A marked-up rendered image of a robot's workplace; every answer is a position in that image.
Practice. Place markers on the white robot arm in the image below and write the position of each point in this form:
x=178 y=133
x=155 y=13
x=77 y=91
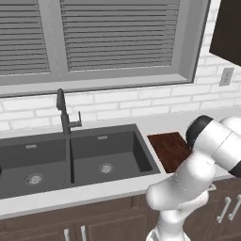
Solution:
x=188 y=182

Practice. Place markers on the dark wooden cutting board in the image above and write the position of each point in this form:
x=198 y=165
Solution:
x=171 y=150

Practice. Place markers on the dark grey tap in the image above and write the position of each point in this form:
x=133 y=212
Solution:
x=64 y=114

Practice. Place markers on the dark grey double sink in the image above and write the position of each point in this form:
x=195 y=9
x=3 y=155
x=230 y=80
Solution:
x=78 y=160

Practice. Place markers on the grey window with blinds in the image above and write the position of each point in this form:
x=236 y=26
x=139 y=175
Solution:
x=94 y=40

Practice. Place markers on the brown cupboard door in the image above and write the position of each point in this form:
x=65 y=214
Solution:
x=34 y=233
x=207 y=219
x=116 y=224
x=233 y=224

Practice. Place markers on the grey wall socket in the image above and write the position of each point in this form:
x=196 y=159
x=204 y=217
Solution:
x=226 y=76

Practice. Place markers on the dark brown wall cupboard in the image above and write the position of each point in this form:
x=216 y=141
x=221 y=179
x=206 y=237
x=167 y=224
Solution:
x=227 y=29

